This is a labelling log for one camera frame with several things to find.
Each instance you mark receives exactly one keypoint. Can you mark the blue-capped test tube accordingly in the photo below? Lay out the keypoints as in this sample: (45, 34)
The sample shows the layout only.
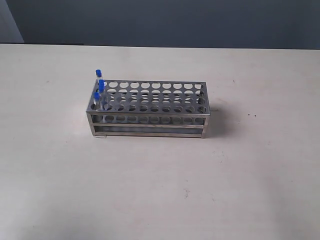
(102, 94)
(96, 101)
(99, 76)

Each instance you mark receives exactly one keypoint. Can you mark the stainless steel test tube rack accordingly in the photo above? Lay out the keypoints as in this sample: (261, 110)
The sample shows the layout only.
(151, 109)

